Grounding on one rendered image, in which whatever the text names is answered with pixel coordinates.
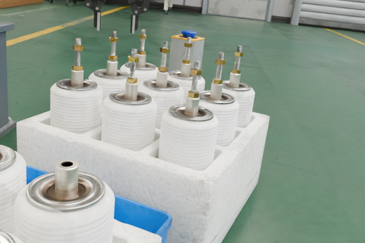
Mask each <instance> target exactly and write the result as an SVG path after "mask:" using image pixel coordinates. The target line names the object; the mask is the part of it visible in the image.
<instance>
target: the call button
mask: <svg viewBox="0 0 365 243"><path fill-rule="evenodd" d="M181 34H183V35H182V36H183V37H191V38H194V36H196V32H195V31H189V30H183V31H181Z"/></svg>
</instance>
